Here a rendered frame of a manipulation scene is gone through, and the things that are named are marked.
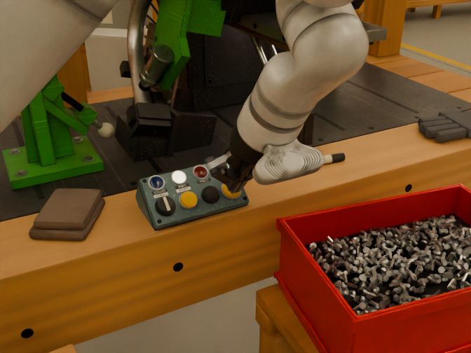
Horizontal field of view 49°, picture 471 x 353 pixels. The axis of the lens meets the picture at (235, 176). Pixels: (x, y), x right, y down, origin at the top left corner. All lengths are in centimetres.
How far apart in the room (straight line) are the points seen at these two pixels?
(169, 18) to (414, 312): 61
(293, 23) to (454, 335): 42
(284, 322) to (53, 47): 56
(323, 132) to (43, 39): 84
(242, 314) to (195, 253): 114
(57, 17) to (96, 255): 51
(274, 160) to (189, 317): 136
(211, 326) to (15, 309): 120
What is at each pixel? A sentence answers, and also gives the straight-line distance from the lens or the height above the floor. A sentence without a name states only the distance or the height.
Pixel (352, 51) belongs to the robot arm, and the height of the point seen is 120.
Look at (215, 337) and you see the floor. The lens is 184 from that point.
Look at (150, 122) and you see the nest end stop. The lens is 91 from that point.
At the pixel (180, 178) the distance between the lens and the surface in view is 77.
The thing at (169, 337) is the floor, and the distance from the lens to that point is 185.
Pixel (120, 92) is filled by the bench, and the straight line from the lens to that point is 135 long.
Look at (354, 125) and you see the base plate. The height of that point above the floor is 90.
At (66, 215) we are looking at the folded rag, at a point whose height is 93.
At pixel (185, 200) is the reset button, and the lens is 74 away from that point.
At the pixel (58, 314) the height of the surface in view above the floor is 82.
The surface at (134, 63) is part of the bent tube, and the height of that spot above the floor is 104.
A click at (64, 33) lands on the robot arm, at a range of 26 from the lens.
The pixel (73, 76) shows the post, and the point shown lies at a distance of 125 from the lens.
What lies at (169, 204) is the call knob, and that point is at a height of 93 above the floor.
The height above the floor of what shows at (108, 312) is 79.
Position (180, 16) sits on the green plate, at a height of 114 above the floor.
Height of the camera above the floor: 132
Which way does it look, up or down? 29 degrees down
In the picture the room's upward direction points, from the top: straight up
